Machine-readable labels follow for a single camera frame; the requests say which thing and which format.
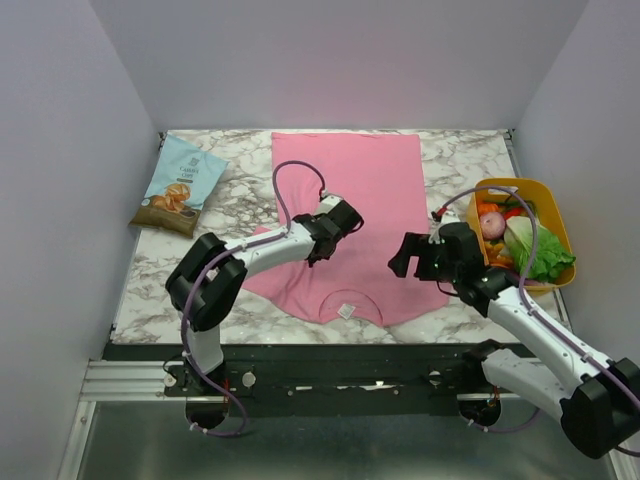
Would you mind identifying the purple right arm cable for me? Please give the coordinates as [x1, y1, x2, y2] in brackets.
[432, 185, 640, 456]

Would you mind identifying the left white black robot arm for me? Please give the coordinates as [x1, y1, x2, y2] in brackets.
[165, 195, 364, 395]

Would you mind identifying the pink t-shirt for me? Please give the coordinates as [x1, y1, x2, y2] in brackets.
[243, 133, 449, 327]

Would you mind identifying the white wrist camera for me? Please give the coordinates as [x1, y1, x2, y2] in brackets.
[314, 194, 343, 215]
[429, 210, 460, 244]

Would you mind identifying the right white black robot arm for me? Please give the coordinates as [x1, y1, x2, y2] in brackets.
[388, 222, 639, 459]

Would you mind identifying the blue chips bag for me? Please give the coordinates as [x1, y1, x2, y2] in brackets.
[130, 134, 228, 238]

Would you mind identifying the ginger root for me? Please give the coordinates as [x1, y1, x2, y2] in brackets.
[484, 240, 514, 269]

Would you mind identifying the green lettuce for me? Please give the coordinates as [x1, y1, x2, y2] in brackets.
[503, 216, 576, 283]

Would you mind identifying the purple onion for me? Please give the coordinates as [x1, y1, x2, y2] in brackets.
[479, 212, 506, 241]

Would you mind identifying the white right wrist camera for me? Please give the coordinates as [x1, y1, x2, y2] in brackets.
[429, 210, 460, 244]

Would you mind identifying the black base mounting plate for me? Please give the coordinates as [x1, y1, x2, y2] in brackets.
[103, 341, 516, 426]

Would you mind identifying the small orange pumpkin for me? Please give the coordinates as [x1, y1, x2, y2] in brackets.
[476, 202, 501, 217]

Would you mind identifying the red pepper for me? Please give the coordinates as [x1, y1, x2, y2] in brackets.
[503, 207, 527, 221]

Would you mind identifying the aluminium frame rail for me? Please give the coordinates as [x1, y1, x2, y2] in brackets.
[79, 360, 494, 403]

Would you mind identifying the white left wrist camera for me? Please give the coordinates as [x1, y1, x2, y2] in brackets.
[314, 194, 343, 215]

